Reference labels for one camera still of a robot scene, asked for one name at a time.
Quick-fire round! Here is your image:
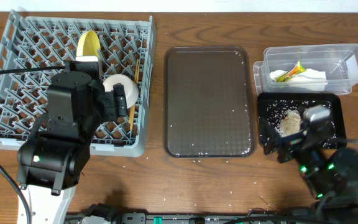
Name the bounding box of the pale pink bowl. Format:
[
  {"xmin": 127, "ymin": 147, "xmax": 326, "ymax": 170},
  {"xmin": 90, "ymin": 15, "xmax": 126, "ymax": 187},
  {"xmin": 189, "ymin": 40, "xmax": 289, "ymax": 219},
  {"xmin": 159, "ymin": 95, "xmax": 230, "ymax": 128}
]
[{"xmin": 103, "ymin": 74, "xmax": 139, "ymax": 108}]

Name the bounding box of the wooden chopstick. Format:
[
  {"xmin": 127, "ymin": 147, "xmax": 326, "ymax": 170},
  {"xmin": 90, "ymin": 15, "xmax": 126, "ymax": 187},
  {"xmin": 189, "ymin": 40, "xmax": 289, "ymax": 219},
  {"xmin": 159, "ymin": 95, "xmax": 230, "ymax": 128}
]
[
  {"xmin": 134, "ymin": 59, "xmax": 140, "ymax": 85},
  {"xmin": 129, "ymin": 105, "xmax": 135, "ymax": 131}
]

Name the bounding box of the white paper napkin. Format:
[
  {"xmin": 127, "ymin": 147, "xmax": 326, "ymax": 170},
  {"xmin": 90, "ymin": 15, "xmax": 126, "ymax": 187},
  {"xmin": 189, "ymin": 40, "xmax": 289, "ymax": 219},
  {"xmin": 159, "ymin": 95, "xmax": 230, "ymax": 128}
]
[{"xmin": 269, "ymin": 68, "xmax": 328, "ymax": 93}]

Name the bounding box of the green orange snack wrapper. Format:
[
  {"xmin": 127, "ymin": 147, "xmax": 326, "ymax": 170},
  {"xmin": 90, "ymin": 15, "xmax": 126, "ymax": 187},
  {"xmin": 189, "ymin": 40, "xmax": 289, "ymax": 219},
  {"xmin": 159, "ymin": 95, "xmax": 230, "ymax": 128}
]
[{"xmin": 274, "ymin": 61, "xmax": 307, "ymax": 83}]

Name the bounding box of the yellow round plate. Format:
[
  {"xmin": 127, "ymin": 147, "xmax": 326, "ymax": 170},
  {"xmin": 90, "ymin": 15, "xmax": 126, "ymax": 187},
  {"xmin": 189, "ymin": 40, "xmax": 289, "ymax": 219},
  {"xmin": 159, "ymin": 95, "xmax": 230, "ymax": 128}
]
[{"xmin": 76, "ymin": 30, "xmax": 101, "ymax": 57}]

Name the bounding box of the pile of rice and nuts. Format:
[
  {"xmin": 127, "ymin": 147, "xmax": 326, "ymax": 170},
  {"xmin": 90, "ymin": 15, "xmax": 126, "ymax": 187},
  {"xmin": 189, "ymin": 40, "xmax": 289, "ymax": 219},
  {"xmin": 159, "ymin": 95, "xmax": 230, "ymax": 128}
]
[{"xmin": 259, "ymin": 100, "xmax": 337, "ymax": 139}]

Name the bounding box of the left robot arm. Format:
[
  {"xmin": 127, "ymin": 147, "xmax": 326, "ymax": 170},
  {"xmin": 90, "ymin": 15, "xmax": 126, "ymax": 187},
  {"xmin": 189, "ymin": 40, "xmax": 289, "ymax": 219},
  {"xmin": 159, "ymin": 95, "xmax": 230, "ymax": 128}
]
[{"xmin": 17, "ymin": 60, "xmax": 127, "ymax": 223}]

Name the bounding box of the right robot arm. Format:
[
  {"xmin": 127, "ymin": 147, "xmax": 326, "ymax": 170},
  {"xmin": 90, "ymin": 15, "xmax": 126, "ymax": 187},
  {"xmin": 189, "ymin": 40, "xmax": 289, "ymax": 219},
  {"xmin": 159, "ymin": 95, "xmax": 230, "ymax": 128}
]
[{"xmin": 259, "ymin": 105, "xmax": 358, "ymax": 223}]

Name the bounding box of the clear plastic waste bin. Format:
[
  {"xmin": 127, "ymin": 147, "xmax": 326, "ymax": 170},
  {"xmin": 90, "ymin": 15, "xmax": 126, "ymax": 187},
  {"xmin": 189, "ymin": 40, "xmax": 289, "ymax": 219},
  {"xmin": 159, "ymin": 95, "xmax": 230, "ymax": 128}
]
[{"xmin": 253, "ymin": 44, "xmax": 358, "ymax": 95}]

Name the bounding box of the black rectangular tray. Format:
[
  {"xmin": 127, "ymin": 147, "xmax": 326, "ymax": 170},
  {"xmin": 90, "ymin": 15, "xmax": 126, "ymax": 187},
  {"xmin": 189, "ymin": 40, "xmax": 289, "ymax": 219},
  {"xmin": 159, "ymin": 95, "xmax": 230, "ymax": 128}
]
[{"xmin": 257, "ymin": 92, "xmax": 347, "ymax": 149}]

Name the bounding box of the dark brown serving tray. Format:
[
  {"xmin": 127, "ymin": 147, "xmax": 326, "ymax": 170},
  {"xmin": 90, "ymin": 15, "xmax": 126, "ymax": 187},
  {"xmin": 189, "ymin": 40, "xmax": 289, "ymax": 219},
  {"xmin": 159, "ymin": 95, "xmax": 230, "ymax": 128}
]
[{"xmin": 163, "ymin": 46, "xmax": 257, "ymax": 158}]

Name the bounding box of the grey plastic dish rack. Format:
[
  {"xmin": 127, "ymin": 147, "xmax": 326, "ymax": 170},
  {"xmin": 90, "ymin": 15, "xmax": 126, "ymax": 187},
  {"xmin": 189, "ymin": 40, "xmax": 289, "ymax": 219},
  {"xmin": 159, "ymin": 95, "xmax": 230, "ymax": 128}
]
[{"xmin": 0, "ymin": 11, "xmax": 157, "ymax": 157}]

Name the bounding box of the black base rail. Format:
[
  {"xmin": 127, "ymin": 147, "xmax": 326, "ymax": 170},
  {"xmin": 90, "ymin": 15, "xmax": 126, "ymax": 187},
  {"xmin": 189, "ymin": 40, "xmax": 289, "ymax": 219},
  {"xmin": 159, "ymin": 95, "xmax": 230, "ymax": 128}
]
[{"xmin": 63, "ymin": 203, "xmax": 322, "ymax": 224}]

